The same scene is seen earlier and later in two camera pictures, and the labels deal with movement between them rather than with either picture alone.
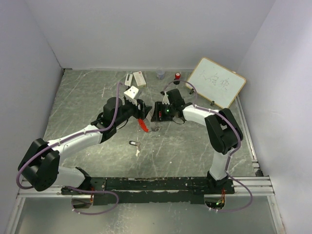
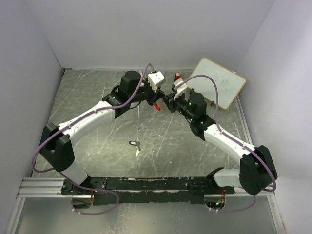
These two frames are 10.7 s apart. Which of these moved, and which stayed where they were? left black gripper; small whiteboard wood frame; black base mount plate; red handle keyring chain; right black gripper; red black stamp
Moved: right black gripper; red handle keyring chain; left black gripper
Stayed: red black stamp; black base mount plate; small whiteboard wood frame
